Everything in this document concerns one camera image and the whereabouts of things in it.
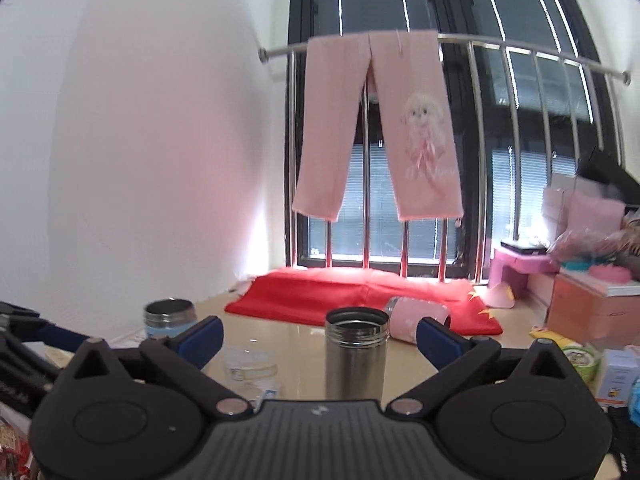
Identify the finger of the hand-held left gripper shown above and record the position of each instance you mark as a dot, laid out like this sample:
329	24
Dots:
60	333

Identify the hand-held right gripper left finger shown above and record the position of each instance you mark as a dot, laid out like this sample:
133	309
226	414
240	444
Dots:
202	341

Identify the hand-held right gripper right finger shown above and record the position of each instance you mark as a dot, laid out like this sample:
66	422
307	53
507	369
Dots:
440	342

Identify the pink cup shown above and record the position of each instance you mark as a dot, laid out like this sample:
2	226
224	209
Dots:
415	321

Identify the blue steel cup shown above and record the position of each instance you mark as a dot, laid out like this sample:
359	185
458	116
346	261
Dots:
167	322

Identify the stainless steel cup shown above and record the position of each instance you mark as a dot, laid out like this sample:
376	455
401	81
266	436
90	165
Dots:
356	360

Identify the red snack packet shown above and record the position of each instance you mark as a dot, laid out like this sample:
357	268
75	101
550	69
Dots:
12	445

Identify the pink cap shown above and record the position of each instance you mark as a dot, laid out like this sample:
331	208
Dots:
500	296

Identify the red cloth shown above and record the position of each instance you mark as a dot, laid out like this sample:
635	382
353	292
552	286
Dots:
350	295

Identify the yellow packet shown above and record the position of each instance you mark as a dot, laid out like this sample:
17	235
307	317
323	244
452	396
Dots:
546	334

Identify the pink plastic stool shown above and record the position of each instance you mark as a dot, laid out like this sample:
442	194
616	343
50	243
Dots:
520	267

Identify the black flat box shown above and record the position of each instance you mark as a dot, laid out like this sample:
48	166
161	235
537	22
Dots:
522	246

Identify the green round can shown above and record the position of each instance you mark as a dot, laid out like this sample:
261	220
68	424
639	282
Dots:
577	360

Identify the brown cardboard box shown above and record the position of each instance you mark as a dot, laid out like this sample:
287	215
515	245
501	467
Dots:
592	310

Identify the plastic wrapped bouquet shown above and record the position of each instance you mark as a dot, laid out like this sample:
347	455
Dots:
585	246

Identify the pink teal bowl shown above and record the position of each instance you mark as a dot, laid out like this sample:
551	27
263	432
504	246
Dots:
602	270

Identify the white orange carton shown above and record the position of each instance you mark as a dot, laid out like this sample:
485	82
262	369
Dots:
616	377

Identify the pink paper bag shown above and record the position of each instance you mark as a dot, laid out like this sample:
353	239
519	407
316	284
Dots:
592	212

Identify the pink pants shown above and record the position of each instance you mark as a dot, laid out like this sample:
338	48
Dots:
425	135

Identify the black cloth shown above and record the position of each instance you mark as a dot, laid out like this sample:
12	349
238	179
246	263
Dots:
625	440

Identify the metal window railing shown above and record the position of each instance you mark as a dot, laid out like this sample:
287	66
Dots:
510	110

